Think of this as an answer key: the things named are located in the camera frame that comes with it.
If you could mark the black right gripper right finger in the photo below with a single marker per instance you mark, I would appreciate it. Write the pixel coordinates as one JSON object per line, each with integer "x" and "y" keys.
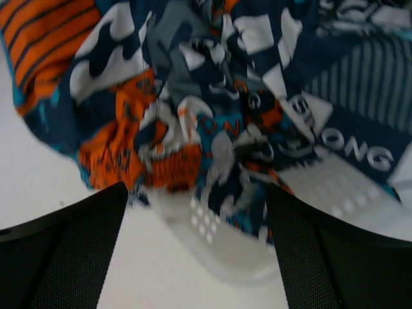
{"x": 327, "y": 263}

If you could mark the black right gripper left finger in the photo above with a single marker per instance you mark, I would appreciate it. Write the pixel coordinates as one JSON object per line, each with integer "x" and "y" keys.
{"x": 61, "y": 260}

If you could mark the colourful patterned shorts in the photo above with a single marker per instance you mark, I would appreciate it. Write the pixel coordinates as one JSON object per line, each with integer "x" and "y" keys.
{"x": 215, "y": 96}

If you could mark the white plastic mesh basket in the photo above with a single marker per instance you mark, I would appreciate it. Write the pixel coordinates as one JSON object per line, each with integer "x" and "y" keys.
{"x": 331, "y": 186}

